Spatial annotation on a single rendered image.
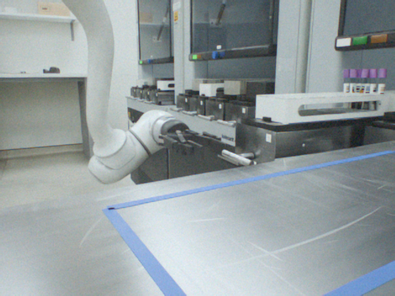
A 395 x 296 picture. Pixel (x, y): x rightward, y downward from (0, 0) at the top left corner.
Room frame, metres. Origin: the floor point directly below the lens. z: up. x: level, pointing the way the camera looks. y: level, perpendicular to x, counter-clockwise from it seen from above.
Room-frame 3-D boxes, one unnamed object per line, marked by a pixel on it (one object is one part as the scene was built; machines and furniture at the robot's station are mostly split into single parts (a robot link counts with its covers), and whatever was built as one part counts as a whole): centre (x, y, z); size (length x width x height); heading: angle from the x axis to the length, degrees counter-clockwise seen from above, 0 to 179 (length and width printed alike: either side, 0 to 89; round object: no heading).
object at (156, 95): (2.01, -0.05, 0.78); 0.73 x 0.14 x 0.09; 115
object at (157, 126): (0.92, 0.08, 0.75); 0.09 x 0.06 x 0.09; 116
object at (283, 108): (0.73, -0.28, 0.83); 0.30 x 0.10 x 0.06; 115
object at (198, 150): (0.70, 0.00, 0.75); 0.07 x 0.01 x 0.03; 26
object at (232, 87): (1.27, -0.14, 0.85); 0.12 x 0.02 x 0.06; 26
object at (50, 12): (3.61, 1.46, 1.52); 0.29 x 0.22 x 0.12; 114
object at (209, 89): (1.45, -0.16, 0.83); 0.30 x 0.10 x 0.06; 115
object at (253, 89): (1.14, -0.21, 0.85); 0.12 x 0.02 x 0.06; 26
